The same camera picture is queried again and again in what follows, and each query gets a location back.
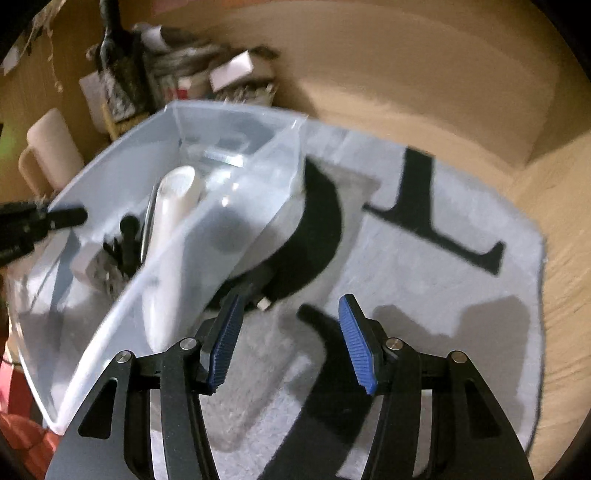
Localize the clear plastic storage box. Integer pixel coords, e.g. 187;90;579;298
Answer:
9;100;309;435

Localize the handwritten note paper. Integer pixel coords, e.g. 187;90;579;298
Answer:
78;69;109;130

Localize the white card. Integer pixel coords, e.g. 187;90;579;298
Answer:
210;50;254;90

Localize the orange clothing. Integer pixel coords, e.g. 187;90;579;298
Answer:
0;360;61;480

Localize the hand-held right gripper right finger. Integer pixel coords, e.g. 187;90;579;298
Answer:
338;294;536;480

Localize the dark bottle with elephant label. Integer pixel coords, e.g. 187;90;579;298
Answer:
95;0;155;125

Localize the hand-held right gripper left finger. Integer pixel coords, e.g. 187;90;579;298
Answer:
44;293;245;480

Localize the stack of papers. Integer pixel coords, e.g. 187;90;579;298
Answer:
143;28;222;93

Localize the black plastic object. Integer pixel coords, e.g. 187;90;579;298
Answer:
104;215;148;282

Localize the beige mug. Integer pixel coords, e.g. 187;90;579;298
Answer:
18;107;86;197

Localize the grey mat with black letters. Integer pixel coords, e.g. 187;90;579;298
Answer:
152;117;548;480

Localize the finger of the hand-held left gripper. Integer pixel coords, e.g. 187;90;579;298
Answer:
44;205;88;230

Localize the white handheld fabric shaver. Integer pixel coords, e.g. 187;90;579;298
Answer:
141;165;206;356

